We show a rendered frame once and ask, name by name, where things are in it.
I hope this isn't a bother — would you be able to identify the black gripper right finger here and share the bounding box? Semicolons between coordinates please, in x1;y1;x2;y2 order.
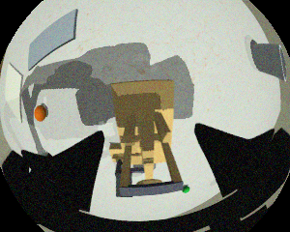
194;124;274;197

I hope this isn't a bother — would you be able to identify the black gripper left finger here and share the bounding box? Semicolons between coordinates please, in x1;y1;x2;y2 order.
21;130;105;213

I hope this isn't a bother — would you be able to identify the grey flat rectangular plate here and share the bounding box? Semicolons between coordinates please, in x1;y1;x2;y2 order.
28;9;78;71

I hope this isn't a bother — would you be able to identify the orange-brown ball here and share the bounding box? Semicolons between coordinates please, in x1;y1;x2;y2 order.
34;105;47;121

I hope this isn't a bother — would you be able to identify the white cup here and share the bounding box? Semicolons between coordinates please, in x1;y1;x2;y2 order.
253;43;287;81

